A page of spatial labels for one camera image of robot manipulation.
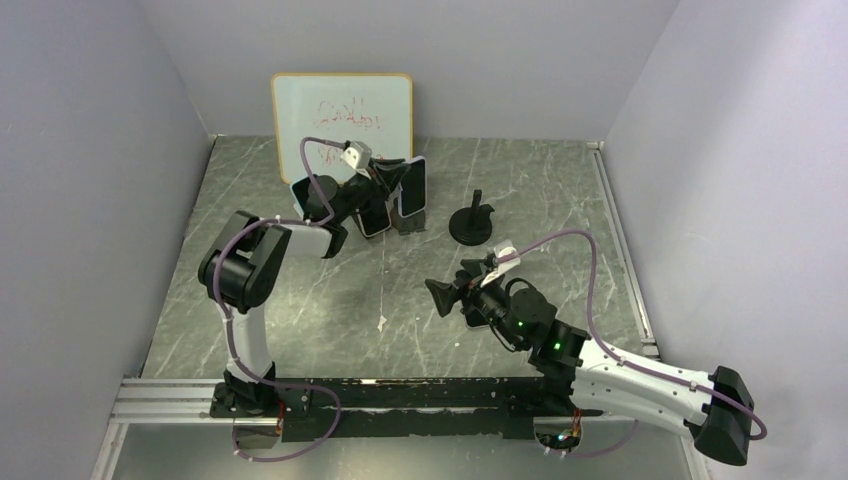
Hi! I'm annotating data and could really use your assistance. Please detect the phone with lilac case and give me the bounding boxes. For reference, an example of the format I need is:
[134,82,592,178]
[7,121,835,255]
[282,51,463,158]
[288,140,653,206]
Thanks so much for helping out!
[397,156,427,218]

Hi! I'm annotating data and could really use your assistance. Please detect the phone with pink case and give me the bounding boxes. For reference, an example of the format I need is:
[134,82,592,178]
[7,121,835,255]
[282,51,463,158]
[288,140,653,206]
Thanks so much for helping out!
[464,310,489,329]

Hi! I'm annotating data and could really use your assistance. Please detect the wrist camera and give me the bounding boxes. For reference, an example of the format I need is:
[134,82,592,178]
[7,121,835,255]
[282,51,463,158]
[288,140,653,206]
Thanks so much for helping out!
[340,141,372,176]
[485,240,521,272]

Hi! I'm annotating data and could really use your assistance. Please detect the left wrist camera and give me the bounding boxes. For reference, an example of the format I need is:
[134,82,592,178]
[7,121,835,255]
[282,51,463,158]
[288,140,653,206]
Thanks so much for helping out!
[340,141,372,176]

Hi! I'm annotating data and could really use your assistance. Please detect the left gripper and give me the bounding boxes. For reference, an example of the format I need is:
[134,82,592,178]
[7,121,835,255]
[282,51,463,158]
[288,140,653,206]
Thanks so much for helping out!
[334,158,413,224]

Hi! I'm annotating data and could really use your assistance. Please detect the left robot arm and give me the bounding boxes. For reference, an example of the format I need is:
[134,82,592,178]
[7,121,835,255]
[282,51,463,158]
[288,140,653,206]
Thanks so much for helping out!
[198,156,426,416]

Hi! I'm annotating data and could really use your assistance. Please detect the black round base phone holder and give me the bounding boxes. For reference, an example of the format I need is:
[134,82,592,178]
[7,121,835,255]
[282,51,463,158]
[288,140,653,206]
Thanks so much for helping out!
[448,189,495,246]

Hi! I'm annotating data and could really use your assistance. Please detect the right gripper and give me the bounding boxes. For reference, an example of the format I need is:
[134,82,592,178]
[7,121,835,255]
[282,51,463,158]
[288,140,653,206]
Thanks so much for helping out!
[425,258,525,350]

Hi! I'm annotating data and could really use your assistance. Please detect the yellow framed whiteboard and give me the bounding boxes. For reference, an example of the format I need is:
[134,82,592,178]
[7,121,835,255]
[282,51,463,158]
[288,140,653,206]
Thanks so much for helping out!
[271,72,413,185]

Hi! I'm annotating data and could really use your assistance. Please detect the dark grey metal phone stand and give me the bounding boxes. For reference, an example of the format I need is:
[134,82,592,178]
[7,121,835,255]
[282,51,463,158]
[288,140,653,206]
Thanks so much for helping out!
[390,209,427,236]

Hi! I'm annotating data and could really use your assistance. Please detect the phone with blue case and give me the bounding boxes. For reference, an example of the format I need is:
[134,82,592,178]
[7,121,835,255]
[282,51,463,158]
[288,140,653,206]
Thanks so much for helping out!
[289,176,313,220]

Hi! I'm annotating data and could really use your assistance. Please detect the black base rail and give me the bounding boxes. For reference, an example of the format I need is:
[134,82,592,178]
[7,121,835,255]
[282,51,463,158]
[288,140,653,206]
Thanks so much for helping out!
[109,376,660,444]

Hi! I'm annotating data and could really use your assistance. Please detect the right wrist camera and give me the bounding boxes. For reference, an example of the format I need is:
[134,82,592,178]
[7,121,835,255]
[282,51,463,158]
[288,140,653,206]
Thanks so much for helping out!
[485,240,521,272]

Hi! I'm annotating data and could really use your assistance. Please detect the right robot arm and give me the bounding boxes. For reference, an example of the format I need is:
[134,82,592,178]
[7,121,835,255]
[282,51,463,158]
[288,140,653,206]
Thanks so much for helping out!
[424,260,755,466]

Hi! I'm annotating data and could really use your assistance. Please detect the phone with beige case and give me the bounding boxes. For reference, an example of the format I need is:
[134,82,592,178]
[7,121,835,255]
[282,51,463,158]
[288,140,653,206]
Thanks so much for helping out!
[356,199,391,238]

